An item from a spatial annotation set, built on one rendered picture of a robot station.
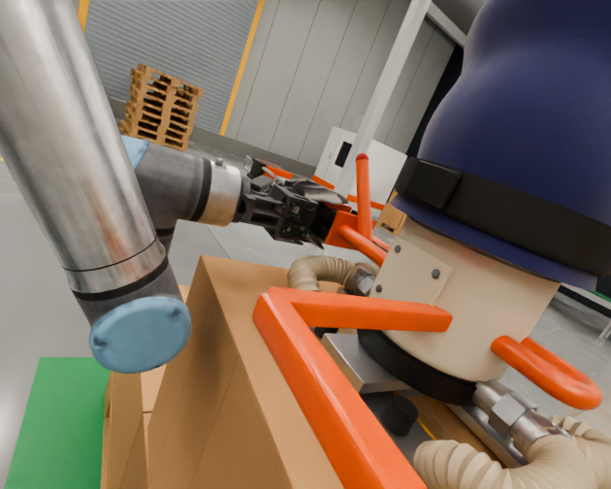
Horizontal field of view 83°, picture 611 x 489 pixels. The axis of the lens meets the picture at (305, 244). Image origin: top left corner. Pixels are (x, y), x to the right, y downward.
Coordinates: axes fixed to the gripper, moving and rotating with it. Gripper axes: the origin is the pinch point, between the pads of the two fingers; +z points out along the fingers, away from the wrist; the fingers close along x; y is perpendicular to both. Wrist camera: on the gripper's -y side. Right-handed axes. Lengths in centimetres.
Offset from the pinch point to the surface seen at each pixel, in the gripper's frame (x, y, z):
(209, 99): -1, -922, 170
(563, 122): 20.0, 33.9, -8.3
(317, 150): -31, -972, 552
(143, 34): 77, -906, -5
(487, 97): 20.6, 28.1, -10.3
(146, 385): -58, -20, -19
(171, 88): -4, -666, 47
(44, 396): -112, -72, -41
